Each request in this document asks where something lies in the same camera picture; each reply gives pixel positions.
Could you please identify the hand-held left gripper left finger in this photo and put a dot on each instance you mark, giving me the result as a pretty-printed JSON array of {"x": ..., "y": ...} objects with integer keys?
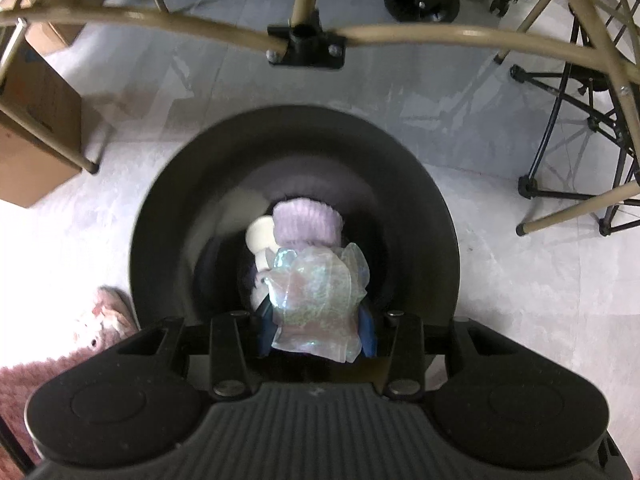
[{"x": 265, "y": 335}]

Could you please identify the black round bin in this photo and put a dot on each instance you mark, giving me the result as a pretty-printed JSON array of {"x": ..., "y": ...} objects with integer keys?
[{"x": 400, "y": 200}]

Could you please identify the folding slatted camping table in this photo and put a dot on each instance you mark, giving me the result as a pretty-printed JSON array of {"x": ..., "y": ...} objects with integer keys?
[{"x": 305, "y": 10}]

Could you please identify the black folding chair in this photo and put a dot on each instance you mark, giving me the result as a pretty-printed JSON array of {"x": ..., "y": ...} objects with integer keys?
[{"x": 590, "y": 125}]

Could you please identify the white and yellow plush toy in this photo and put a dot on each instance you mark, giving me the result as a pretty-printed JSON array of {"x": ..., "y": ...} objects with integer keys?
[{"x": 260, "y": 235}]

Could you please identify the pink plush toy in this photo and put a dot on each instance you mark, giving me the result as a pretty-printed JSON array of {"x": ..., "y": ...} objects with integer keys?
[{"x": 110, "y": 310}]

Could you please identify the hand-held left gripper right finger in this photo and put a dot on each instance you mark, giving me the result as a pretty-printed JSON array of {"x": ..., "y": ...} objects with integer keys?
[{"x": 369, "y": 340}]

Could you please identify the lavender fuzzy cloth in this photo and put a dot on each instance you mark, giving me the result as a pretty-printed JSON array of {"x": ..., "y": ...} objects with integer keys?
[{"x": 307, "y": 220}]

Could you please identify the iridescent plastic bag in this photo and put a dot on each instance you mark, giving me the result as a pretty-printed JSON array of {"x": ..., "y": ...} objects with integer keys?
[{"x": 320, "y": 305}]

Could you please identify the cardboard box with liner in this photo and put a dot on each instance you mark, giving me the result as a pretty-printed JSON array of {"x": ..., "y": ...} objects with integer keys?
[{"x": 35, "y": 125}]

